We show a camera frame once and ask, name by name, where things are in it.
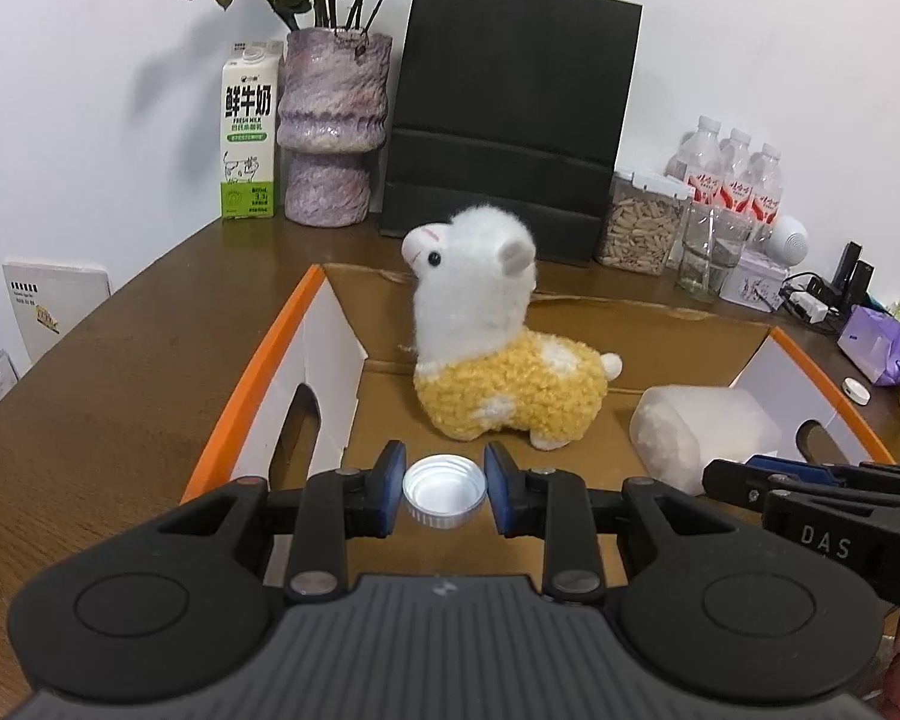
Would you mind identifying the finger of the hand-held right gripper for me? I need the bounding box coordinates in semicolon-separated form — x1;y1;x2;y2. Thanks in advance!
746;454;900;492
703;459;900;512

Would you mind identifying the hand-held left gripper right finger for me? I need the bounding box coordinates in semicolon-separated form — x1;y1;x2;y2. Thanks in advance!
484;441;721;603

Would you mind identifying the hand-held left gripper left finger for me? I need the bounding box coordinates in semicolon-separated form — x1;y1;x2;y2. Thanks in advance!
157;441;407;605

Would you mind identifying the white plastic bottle cap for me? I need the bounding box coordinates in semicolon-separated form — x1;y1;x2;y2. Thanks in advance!
403;454;488;530

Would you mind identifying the orange-edged cardboard box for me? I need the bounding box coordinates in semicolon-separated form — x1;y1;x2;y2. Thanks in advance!
181;264;897;587

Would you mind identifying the clear plastic flat box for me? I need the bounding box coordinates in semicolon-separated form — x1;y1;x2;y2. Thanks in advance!
630;384;785;497

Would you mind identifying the white and yellow alpaca plush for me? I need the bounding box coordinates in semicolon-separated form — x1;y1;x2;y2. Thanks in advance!
400;205;623;452

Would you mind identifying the purple tissue packet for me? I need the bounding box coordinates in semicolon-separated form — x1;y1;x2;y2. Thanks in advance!
838;305;900;387

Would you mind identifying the pale printed tin box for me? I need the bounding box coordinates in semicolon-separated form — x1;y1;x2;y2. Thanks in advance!
720;247;792;312

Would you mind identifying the black upright device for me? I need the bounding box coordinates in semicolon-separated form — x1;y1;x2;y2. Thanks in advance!
829;241;875;312

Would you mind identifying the clear drinking glass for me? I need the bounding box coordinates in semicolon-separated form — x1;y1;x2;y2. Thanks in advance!
675;199;755;305

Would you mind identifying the white round speaker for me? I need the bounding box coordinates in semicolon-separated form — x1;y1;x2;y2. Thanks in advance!
765;215;809;265

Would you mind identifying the clear seed container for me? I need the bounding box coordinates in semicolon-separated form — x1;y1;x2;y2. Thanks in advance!
595;169;692;276

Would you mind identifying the red-label water bottle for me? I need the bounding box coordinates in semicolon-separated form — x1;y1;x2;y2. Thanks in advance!
746;142;786;248
664;116;725;203
720;127;755;212

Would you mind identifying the purple marbled vase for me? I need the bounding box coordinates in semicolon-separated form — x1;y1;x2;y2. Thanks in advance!
276;28;393;227

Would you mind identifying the green and white milk carton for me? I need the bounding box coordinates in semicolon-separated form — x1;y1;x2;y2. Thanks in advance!
220;41;284;220

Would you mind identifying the black paper bag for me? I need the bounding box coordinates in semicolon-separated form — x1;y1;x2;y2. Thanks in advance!
379;0;644;267

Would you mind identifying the white flat box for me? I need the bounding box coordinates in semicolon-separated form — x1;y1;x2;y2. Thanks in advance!
1;261;112;376

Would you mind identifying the white charger with cables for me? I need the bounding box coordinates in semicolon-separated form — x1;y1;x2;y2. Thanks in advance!
780;274;848;327

